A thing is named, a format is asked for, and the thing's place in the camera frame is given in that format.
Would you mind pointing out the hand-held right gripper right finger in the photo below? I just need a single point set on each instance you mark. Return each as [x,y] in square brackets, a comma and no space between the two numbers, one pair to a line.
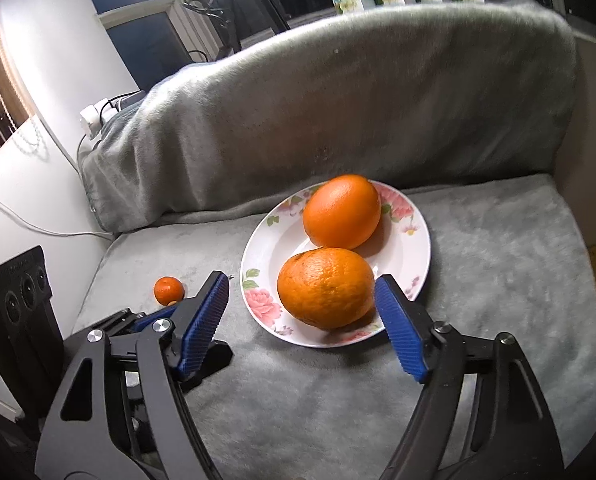
[400,330]

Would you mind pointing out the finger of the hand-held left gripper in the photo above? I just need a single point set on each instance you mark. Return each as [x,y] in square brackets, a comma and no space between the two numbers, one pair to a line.
[215,357]
[145,322]

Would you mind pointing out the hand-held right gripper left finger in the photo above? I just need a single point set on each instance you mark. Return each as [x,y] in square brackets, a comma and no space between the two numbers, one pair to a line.
[202,327]

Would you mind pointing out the small tangerine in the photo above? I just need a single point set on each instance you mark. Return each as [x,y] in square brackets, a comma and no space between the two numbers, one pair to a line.
[168,290]

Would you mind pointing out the rough-skinned orange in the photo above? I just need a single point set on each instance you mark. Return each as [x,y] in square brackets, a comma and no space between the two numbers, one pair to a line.
[325,287]

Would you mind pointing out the floral white plate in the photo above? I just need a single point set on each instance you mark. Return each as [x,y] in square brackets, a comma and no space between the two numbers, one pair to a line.
[273,255]

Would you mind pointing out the grey plush seat mat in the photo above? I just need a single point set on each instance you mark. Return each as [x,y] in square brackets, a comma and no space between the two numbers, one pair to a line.
[478,270]

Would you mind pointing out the smooth orange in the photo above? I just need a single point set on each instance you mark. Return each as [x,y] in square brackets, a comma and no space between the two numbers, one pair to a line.
[342,212]

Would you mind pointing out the white power strip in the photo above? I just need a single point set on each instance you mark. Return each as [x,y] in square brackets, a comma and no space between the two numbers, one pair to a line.
[91,119]

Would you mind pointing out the black tripod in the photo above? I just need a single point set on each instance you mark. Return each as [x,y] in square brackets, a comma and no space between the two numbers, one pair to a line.
[230,5]

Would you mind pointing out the white window frame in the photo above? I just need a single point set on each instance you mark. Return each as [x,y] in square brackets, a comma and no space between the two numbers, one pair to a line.
[137,7]

